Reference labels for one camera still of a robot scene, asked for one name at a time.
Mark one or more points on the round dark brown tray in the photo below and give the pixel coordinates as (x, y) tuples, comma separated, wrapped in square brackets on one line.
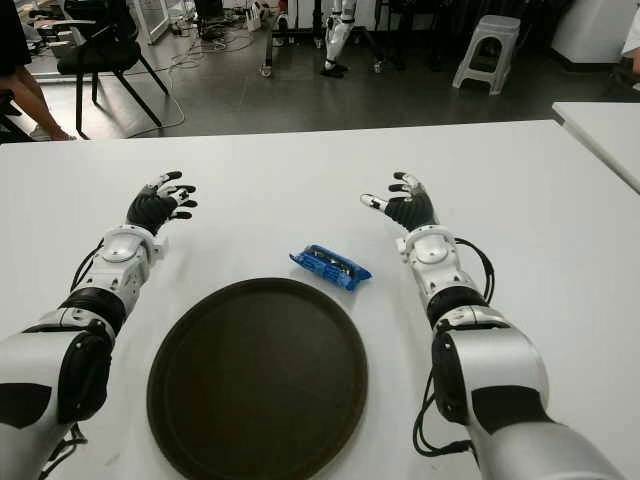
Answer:
[(257, 380)]

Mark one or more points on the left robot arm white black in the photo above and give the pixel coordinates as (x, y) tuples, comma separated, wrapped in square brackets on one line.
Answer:
[(117, 265)]

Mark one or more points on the blue Oreo cookie packet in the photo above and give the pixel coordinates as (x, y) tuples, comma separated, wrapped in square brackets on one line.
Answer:
[(327, 265)]

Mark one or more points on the white paper bag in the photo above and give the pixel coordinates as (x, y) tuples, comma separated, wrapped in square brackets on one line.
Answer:
[(255, 17)]

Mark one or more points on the person in black shorts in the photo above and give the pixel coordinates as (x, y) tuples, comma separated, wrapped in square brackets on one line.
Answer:
[(30, 95)]

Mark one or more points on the black chair with armrests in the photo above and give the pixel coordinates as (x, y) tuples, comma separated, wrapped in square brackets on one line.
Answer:
[(100, 52)]

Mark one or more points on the black wheeled stand frame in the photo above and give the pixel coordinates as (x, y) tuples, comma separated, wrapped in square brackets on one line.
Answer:
[(268, 45)]

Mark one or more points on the white cabinet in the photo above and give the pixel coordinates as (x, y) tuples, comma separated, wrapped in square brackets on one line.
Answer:
[(590, 30)]

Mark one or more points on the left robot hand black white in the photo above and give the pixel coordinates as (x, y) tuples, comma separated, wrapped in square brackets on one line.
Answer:
[(150, 207)]

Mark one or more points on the white side table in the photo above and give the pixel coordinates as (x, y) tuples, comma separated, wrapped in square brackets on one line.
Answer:
[(605, 130)]

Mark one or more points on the white plastic stool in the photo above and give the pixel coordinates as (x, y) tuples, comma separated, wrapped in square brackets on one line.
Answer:
[(492, 35)]

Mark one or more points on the white framed panel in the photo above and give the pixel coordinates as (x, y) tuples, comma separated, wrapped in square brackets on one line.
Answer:
[(150, 25)]

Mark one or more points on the right robot hand black silver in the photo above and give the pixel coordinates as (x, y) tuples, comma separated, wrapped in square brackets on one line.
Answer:
[(412, 207)]

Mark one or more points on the person in white shirt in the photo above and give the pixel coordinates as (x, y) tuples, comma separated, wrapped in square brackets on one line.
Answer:
[(631, 45)]

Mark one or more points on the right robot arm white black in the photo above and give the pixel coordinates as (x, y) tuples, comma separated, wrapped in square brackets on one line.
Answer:
[(500, 360)]

